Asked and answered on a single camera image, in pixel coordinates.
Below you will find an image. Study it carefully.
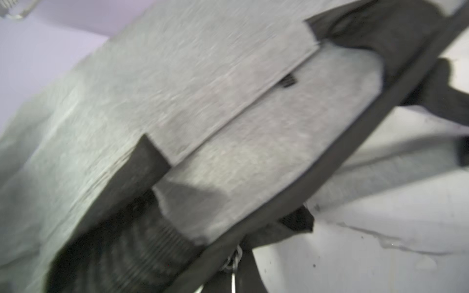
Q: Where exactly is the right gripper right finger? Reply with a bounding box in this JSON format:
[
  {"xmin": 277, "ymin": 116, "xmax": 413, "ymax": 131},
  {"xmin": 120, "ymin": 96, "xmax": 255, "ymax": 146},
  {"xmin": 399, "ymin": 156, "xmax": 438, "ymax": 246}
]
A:
[{"xmin": 234, "ymin": 250, "xmax": 268, "ymax": 293}]

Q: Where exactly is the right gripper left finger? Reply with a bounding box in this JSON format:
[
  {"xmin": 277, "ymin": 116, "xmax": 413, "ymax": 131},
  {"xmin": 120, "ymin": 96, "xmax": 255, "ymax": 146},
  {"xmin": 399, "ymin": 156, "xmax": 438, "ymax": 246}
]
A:
[{"xmin": 201, "ymin": 271, "xmax": 232, "ymax": 293}]

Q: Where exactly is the grey laptop bag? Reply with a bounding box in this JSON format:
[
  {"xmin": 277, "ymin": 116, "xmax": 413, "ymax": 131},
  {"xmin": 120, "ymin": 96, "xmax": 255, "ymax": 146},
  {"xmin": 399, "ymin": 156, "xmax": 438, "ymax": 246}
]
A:
[{"xmin": 1, "ymin": 1, "xmax": 469, "ymax": 293}]

